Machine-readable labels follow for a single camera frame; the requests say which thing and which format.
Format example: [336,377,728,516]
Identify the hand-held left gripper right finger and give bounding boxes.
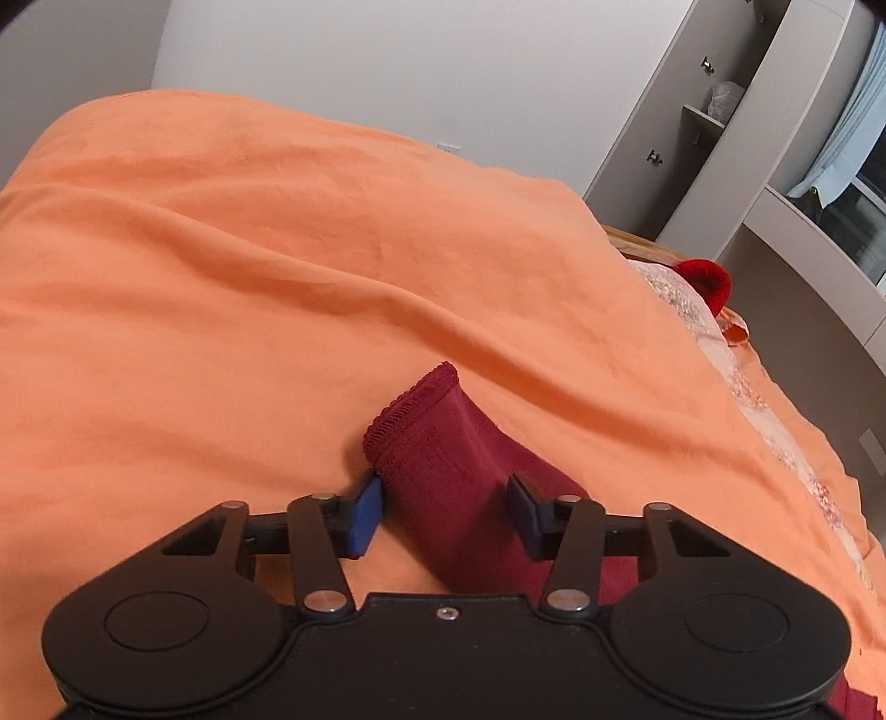
[507,472,733,619]

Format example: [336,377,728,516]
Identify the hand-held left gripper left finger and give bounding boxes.
[161,476,384,619]

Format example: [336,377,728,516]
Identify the maroon knit garment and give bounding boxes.
[363,361,883,720]

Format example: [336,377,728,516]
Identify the orange blanket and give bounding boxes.
[0,89,886,720]

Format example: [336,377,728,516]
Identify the floral quilt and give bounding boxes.
[625,256,874,555]

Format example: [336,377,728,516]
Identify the red plush item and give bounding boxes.
[674,258,733,306]

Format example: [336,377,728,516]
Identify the grey built-in desk unit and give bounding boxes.
[716,0,886,351]

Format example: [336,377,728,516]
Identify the grey wardrobe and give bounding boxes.
[583,0,791,245]

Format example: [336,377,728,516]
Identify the window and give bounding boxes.
[817,142,886,286]

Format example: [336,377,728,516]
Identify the clear plastic bag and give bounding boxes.
[707,80,746,123]

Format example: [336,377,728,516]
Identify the pale tied curtain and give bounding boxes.
[787,65,886,203]

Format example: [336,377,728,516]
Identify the wooden bed frame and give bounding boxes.
[601,224,685,265]

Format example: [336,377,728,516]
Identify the wall outlet under desk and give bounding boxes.
[858,428,886,477]

